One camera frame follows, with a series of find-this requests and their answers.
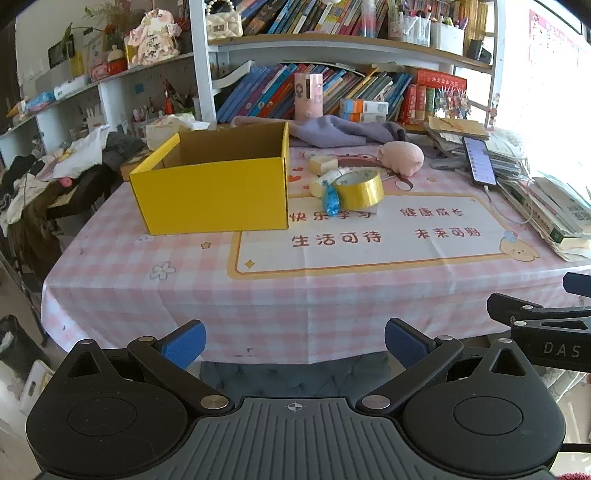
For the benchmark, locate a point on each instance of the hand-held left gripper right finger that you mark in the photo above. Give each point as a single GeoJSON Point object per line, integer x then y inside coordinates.
{"type": "Point", "coordinates": [406, 344]}

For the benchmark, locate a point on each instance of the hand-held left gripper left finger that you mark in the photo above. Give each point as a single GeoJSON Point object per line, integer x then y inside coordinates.
{"type": "Point", "coordinates": [184, 344]}

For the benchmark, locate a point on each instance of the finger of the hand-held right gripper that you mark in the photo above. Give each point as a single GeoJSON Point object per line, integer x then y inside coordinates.
{"type": "Point", "coordinates": [579, 284]}
{"type": "Point", "coordinates": [508, 310]}

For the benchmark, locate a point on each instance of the yellow cardboard box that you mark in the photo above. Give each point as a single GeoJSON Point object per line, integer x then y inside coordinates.
{"type": "Point", "coordinates": [207, 198]}

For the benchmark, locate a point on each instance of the yellow tape roll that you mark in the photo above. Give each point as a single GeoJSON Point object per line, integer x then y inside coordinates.
{"type": "Point", "coordinates": [364, 191]}

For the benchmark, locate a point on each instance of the blue plastic bag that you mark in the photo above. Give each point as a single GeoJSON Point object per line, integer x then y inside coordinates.
{"type": "Point", "coordinates": [331, 201]}

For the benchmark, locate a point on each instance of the clear tape roll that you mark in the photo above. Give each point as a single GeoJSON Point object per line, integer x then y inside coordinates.
{"type": "Point", "coordinates": [323, 182]}

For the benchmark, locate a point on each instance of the pink pig plush toy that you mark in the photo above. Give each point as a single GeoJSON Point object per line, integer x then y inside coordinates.
{"type": "Point", "coordinates": [400, 157]}

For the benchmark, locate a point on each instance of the pale yellow block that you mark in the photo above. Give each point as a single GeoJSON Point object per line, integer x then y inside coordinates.
{"type": "Point", "coordinates": [323, 165]}

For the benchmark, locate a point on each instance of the pink checked printed tablecloth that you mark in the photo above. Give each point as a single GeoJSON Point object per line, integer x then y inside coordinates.
{"type": "Point", "coordinates": [184, 286]}

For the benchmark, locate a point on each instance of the pile of books and papers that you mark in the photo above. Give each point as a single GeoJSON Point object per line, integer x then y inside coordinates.
{"type": "Point", "coordinates": [554, 217]}

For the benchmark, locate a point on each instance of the grey tufted seat cushion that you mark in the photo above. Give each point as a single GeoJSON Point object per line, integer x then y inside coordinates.
{"type": "Point", "coordinates": [295, 378]}

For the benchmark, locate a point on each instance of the smartphone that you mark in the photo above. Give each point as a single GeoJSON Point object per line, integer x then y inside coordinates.
{"type": "Point", "coordinates": [480, 161]}

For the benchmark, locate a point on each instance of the brown cardboard box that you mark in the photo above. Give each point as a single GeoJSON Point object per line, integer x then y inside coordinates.
{"type": "Point", "coordinates": [134, 168]}

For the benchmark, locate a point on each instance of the brown fur coat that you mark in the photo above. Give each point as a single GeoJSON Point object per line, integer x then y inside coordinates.
{"type": "Point", "coordinates": [34, 226]}

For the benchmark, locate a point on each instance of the kraft paper envelopes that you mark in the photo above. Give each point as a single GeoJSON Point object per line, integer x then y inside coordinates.
{"type": "Point", "coordinates": [455, 125]}

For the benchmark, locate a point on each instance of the dark grey garment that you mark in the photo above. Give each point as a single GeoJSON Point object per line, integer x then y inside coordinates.
{"type": "Point", "coordinates": [122, 147]}

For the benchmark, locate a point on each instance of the white crumpled plastic bag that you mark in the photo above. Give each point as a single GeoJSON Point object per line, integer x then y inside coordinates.
{"type": "Point", "coordinates": [168, 129]}

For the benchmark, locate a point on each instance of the white garment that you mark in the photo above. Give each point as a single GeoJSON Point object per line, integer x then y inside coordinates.
{"type": "Point", "coordinates": [83, 147]}

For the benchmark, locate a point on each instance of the purple cloth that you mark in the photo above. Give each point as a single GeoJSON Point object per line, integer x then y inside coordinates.
{"type": "Point", "coordinates": [332, 131]}

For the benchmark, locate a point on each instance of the red boxed book set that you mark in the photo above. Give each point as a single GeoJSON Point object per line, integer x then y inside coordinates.
{"type": "Point", "coordinates": [415, 104]}

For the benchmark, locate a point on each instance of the orange white blue carton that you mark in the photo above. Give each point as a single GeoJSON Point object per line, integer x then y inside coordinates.
{"type": "Point", "coordinates": [362, 108]}

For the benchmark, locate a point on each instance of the red glue bottle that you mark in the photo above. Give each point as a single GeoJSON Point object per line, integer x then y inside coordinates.
{"type": "Point", "coordinates": [167, 104]}

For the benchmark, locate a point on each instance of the small black box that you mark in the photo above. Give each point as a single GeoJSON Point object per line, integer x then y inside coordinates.
{"type": "Point", "coordinates": [478, 50]}

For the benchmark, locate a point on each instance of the white cubby shelf unit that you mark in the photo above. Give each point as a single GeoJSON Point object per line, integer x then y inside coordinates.
{"type": "Point", "coordinates": [111, 97]}

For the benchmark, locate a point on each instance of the row of colourful slanted books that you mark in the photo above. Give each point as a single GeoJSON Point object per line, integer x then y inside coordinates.
{"type": "Point", "coordinates": [268, 92]}

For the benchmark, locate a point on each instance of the pink printed carton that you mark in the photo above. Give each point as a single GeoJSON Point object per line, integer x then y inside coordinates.
{"type": "Point", "coordinates": [308, 97]}

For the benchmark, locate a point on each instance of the white metal bookshelf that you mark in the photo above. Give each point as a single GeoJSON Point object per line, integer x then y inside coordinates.
{"type": "Point", "coordinates": [203, 69]}

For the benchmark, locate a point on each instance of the white pen box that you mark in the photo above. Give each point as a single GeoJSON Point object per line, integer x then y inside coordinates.
{"type": "Point", "coordinates": [447, 39]}

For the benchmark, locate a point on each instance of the white flat device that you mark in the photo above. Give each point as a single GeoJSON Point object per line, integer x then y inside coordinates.
{"type": "Point", "coordinates": [71, 87]}

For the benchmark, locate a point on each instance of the blue tissue pack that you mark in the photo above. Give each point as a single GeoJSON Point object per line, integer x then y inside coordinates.
{"type": "Point", "coordinates": [40, 101]}

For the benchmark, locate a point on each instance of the red tin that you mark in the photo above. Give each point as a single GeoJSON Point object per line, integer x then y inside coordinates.
{"type": "Point", "coordinates": [116, 62]}

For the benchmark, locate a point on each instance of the clear pen holder with pens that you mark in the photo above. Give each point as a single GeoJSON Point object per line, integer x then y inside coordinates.
{"type": "Point", "coordinates": [408, 30]}

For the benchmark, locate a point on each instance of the white quilted handbag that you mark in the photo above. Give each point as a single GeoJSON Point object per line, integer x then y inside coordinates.
{"type": "Point", "coordinates": [224, 25]}

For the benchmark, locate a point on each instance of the pink bottle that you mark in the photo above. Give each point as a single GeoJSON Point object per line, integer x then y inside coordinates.
{"type": "Point", "coordinates": [372, 18]}

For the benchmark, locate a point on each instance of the dried flower bouquet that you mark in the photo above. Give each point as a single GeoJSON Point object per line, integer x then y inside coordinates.
{"type": "Point", "coordinates": [117, 18]}

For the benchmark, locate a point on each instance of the row of books above handbag shelf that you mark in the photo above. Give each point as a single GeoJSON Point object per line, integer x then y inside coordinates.
{"type": "Point", "coordinates": [300, 16]}

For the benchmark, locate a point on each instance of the pink wall poster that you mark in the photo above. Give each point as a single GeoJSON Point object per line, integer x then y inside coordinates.
{"type": "Point", "coordinates": [551, 41]}

